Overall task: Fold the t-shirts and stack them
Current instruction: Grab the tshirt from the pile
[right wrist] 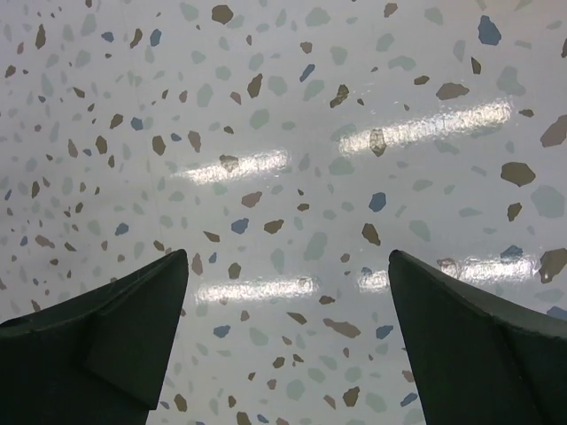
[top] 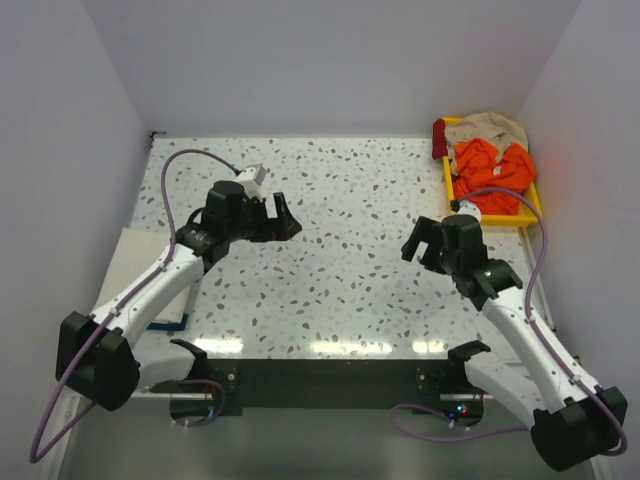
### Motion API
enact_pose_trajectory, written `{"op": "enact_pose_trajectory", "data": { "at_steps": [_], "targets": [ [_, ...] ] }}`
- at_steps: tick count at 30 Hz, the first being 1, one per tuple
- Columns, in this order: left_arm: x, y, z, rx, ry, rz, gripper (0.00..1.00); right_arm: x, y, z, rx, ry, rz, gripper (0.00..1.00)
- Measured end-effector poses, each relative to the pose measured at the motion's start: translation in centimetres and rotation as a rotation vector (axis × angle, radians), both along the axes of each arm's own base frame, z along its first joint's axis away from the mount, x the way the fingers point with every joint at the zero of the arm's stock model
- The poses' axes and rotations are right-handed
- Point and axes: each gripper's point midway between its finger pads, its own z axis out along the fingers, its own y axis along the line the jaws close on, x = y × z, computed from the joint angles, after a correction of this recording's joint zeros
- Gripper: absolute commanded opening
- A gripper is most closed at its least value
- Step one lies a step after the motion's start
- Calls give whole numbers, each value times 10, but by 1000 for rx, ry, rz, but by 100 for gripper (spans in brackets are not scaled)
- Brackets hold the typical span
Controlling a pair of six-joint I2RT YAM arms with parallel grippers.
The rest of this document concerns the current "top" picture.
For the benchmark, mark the orange t shirt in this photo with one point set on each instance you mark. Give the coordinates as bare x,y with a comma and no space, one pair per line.
478,169

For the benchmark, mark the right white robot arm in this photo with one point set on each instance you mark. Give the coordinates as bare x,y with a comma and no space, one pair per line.
570,416

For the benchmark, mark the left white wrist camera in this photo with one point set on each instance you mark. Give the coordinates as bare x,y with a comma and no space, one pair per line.
251,179

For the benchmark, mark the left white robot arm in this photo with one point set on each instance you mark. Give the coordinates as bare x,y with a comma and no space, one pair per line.
95,355

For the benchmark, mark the beige t shirt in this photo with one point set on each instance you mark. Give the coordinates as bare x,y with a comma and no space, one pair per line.
492,127

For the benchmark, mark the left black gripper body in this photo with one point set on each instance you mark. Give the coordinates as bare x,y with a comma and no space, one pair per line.
253,224

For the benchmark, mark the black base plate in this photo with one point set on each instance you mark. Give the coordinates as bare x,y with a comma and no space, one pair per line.
236,385

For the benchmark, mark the folded cream t shirt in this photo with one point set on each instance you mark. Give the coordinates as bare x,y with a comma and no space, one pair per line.
135,253

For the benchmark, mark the yellow plastic tray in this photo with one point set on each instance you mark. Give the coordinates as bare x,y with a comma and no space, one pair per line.
498,206

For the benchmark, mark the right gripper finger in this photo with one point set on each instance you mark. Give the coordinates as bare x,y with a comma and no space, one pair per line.
426,231
408,250

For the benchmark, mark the dark red t shirt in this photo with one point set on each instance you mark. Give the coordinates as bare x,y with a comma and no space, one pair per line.
439,142

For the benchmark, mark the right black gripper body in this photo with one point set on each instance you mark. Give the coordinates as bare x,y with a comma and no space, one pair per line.
448,259

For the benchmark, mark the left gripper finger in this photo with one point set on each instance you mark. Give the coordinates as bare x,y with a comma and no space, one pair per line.
289,227
279,203

